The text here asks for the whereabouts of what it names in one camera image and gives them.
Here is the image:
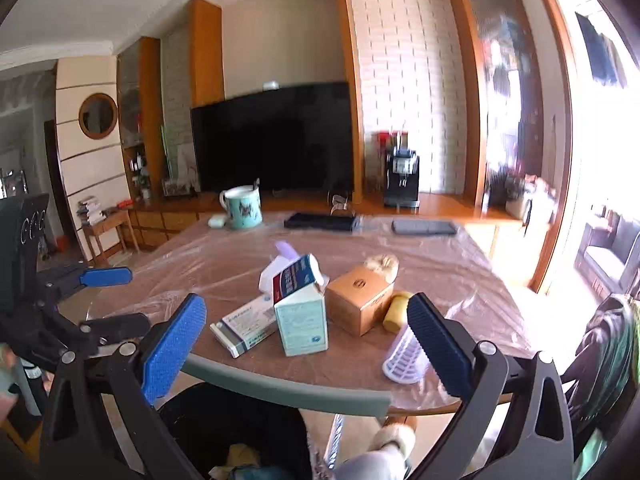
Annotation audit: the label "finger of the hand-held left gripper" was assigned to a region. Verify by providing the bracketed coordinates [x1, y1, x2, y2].
[77, 312, 152, 347]
[36, 263, 134, 307]

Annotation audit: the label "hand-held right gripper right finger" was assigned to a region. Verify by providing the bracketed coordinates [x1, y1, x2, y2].
[406, 292, 576, 480]

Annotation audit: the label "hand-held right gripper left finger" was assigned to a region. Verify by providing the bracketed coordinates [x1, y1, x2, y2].
[40, 292, 221, 480]

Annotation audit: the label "lavender hair roller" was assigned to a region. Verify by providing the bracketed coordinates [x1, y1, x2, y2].
[382, 324, 427, 385]

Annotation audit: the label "yellow plastic cup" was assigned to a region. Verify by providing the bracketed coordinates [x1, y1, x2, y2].
[383, 292, 414, 332]

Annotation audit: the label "white medicine box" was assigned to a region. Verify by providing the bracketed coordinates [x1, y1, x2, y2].
[209, 299, 279, 359]

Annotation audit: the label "black trash bin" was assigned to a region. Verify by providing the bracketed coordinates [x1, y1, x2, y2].
[158, 383, 313, 480]

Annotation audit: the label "beige tissue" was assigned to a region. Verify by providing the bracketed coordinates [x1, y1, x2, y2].
[363, 254, 399, 282]

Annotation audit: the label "white paper box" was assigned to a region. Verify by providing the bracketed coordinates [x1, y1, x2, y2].
[258, 255, 287, 293]

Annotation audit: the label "tall teal white carton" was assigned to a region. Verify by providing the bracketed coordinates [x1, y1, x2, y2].
[272, 254, 330, 358]

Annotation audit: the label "small wooden side table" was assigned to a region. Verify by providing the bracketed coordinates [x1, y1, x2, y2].
[80, 208, 141, 267]

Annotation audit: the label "stack of books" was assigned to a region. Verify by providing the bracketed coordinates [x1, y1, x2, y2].
[76, 195, 107, 227]

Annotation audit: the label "wooden low cabinet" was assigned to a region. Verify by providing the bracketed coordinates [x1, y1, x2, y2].
[126, 191, 528, 263]

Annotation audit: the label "golden cardboard box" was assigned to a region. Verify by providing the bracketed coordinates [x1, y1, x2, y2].
[325, 266, 396, 337]

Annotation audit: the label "brown fleece slipper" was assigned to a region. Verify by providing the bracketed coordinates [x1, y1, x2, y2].
[370, 414, 418, 453]

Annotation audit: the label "grey green chair backrest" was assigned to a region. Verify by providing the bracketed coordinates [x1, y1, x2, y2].
[181, 354, 392, 419]

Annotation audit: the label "framed drawing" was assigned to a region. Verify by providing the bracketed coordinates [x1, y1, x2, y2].
[169, 142, 202, 193]

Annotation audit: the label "person's grey trouser leg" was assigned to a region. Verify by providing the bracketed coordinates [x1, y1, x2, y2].
[332, 447, 408, 480]

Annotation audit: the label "round wooden mirror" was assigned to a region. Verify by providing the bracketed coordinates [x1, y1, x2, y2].
[78, 92, 119, 140]

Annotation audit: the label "teal printed mug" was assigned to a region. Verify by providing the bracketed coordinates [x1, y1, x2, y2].
[219, 185, 263, 231]

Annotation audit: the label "glass display cabinet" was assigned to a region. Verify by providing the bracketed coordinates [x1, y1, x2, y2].
[116, 36, 165, 202]

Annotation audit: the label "black coffee machine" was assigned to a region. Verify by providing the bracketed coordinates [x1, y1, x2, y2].
[383, 146, 421, 209]

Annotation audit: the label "clear eyeglasses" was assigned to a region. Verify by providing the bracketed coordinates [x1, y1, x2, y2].
[327, 193, 357, 217]

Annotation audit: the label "grey outdoor sofa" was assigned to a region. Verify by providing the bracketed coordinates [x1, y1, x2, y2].
[574, 214, 640, 287]

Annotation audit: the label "black television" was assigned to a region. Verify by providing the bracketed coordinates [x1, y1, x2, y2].
[190, 81, 355, 194]

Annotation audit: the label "hanging dark clothes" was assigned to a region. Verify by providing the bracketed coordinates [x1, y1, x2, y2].
[574, 9, 628, 87]

